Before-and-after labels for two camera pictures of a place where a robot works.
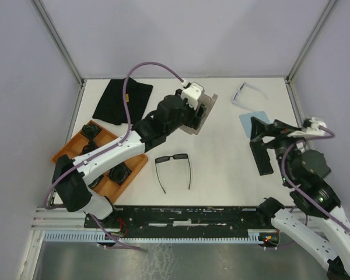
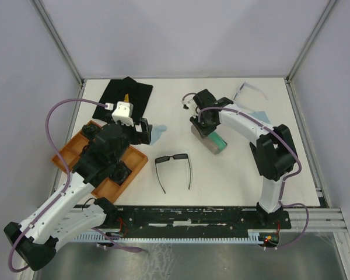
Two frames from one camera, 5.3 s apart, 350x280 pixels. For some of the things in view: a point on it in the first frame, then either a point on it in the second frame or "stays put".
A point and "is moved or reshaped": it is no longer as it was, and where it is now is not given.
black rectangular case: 261,157 stays put
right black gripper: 278,129 to 203,132
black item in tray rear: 90,130 stays put
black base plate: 184,217 stays put
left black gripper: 194,121 to 144,136
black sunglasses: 164,158 stays put
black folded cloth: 111,108 stays put
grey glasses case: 209,102 is moved or reshaped
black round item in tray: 119,174 stays put
